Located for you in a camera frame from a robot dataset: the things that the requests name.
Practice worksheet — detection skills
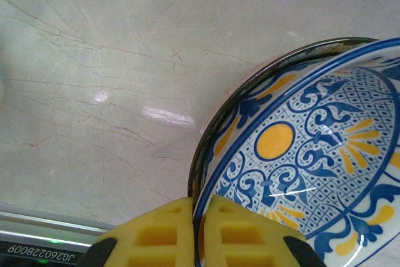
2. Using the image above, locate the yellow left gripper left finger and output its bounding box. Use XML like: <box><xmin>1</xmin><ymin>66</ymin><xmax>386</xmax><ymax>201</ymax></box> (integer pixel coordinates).
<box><xmin>77</xmin><ymin>196</ymin><xmax>196</xmax><ymax>267</ymax></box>

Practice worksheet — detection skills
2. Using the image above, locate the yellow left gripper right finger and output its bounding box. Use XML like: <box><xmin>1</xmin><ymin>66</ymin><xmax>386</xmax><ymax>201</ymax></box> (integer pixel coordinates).
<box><xmin>199</xmin><ymin>194</ymin><xmax>328</xmax><ymax>267</ymax></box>

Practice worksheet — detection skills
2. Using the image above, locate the blue and yellow patterned bowl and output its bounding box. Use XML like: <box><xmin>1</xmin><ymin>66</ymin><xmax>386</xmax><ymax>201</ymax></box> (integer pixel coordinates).
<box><xmin>192</xmin><ymin>38</ymin><xmax>400</xmax><ymax>267</ymax></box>

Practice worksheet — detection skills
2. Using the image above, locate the dark floral mosaic bowl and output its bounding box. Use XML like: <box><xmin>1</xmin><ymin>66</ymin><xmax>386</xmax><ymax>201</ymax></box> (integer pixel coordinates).
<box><xmin>186</xmin><ymin>37</ymin><xmax>381</xmax><ymax>208</ymax></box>

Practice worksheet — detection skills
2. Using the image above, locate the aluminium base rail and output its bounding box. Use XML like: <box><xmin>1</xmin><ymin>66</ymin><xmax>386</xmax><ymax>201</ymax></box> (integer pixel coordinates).
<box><xmin>0</xmin><ymin>203</ymin><xmax>116</xmax><ymax>244</ymax></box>

